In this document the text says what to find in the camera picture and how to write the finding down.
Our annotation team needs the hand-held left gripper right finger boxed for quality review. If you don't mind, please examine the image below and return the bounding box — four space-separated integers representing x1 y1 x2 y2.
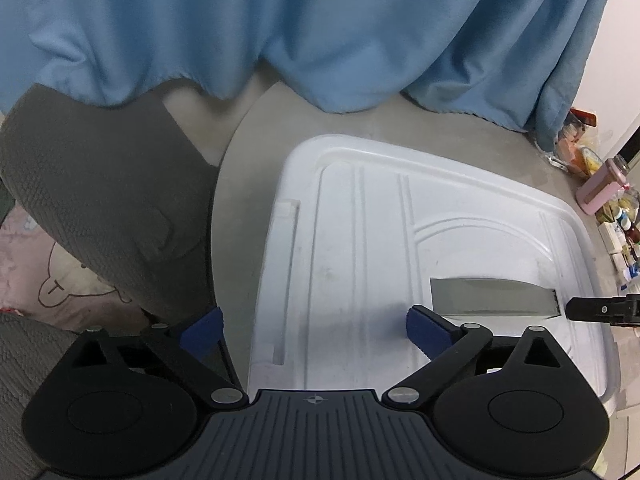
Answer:
382 305 573 407

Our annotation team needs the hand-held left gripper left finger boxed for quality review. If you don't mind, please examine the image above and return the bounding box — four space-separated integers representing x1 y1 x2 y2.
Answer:
72 306 251 407

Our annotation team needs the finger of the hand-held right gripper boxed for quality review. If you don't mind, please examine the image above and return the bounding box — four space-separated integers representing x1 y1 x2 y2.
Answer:
566 296 640 327

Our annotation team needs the white plastic bin lid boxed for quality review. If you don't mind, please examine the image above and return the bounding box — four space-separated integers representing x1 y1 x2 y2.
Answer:
247 133 621 413

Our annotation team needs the pink water bottle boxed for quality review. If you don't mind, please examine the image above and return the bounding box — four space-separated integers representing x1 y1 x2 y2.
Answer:
575 155 632 217

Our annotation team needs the orange snack packet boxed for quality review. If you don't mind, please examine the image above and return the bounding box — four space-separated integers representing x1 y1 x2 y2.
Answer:
559 132 602 177

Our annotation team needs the grey fabric chair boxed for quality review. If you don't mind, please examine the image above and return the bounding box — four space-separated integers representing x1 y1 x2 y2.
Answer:
0 82 241 391

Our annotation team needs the pink printed blanket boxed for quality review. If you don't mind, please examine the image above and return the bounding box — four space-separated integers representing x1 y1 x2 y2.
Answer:
0 195 151 335

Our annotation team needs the grey textured cushion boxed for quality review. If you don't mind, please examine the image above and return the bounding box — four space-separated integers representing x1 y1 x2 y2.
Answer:
0 312 81 466

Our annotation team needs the blue curtain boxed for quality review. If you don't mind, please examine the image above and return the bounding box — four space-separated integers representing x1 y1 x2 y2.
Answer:
0 0 618 153

